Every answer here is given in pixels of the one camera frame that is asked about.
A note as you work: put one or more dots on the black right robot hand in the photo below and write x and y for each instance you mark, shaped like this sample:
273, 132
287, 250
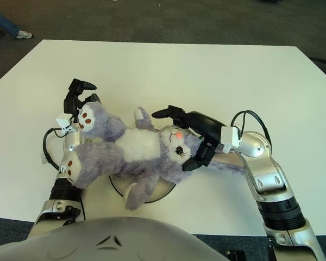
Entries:
206, 125

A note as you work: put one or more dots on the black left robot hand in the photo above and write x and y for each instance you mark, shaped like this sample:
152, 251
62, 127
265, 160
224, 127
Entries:
70, 104

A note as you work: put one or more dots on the purple plush bunny doll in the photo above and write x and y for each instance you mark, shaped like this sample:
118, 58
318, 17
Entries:
141, 144

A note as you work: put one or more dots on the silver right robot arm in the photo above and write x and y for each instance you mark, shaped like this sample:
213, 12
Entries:
269, 179

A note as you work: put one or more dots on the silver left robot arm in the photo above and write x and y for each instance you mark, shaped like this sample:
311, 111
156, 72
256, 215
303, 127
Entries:
61, 195

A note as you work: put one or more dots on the white plate with black rim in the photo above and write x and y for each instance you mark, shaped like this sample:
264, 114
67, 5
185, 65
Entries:
163, 190

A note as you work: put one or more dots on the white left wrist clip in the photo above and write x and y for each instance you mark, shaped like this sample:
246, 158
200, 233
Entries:
63, 122

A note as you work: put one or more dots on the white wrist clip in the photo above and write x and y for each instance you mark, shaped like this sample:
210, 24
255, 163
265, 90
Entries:
230, 136
63, 122

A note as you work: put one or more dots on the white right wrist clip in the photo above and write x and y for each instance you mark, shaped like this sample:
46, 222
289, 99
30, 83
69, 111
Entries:
230, 136

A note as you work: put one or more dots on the white sneaker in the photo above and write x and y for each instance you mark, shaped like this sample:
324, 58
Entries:
24, 34

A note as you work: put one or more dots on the person legs in blue jeans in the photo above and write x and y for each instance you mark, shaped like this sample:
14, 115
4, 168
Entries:
4, 21

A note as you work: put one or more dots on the black box under table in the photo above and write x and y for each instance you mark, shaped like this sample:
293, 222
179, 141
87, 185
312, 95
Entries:
235, 255

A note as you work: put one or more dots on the grey robot torso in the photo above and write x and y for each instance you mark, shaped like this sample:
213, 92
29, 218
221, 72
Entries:
111, 242

